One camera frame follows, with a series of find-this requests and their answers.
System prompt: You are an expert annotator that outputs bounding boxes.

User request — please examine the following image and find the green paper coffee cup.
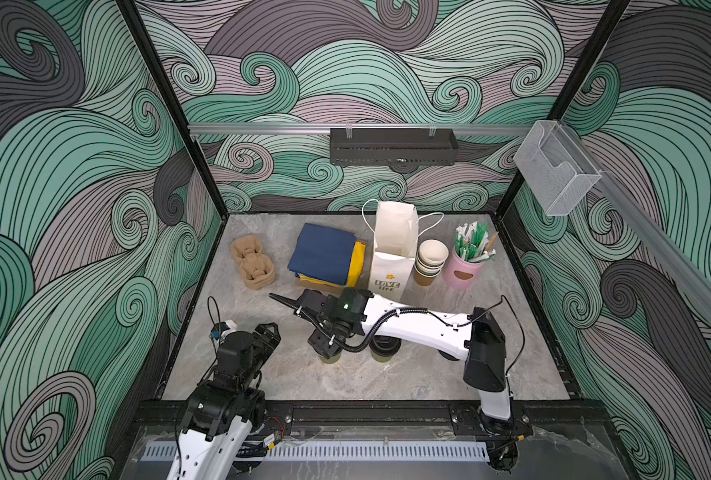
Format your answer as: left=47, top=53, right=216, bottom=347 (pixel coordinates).
left=371, top=350, right=395, bottom=363

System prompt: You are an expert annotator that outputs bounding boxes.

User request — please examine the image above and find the white paper takeout bag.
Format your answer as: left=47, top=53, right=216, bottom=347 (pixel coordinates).
left=361, top=199, right=445, bottom=302

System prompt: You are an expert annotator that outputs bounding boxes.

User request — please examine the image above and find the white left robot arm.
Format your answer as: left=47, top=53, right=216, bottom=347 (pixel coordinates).
left=168, top=322, right=282, bottom=479

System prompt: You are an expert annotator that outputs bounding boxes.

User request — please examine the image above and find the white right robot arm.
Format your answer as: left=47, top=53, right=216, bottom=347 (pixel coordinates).
left=291, top=288, right=513, bottom=422

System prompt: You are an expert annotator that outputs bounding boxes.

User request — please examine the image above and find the navy blue napkin stack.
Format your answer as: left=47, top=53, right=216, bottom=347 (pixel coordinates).
left=288, top=223, right=357, bottom=286

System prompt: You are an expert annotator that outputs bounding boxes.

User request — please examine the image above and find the brown pulp cup carrier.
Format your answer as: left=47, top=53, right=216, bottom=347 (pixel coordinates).
left=231, top=235, right=276, bottom=290

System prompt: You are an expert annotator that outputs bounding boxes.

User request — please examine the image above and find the stack of paper cups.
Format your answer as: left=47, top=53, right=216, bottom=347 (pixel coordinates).
left=413, top=239, right=449, bottom=287

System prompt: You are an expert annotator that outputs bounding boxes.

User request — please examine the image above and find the stack of black lids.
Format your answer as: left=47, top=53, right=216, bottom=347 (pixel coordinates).
left=439, top=350, right=459, bottom=362

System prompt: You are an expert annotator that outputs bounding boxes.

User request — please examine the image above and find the pink straw holder cup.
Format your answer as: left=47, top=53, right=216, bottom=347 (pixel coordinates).
left=441, top=251, right=485, bottom=290

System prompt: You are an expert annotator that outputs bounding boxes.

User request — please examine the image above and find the green wrapped straw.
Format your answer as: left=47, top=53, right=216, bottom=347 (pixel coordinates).
left=469, top=222, right=489, bottom=260

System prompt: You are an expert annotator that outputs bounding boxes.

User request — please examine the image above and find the white wrapped straw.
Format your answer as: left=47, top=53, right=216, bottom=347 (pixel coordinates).
left=455, top=223, right=469, bottom=258

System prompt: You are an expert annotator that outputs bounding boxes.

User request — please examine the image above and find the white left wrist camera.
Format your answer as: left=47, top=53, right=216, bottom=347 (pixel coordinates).
left=210, top=320, right=237, bottom=342

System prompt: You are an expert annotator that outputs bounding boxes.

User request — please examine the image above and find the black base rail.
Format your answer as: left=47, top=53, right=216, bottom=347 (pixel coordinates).
left=132, top=398, right=609, bottom=436

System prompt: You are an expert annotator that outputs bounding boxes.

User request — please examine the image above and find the white slotted cable duct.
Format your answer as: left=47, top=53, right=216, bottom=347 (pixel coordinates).
left=138, top=440, right=491, bottom=463

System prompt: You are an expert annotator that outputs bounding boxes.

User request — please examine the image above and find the black wall shelf tray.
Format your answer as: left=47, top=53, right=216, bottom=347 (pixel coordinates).
left=330, top=127, right=459, bottom=168

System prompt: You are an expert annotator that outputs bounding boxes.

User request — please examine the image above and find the clear acrylic wall holder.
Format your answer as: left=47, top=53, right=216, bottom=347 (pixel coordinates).
left=515, top=120, right=601, bottom=217

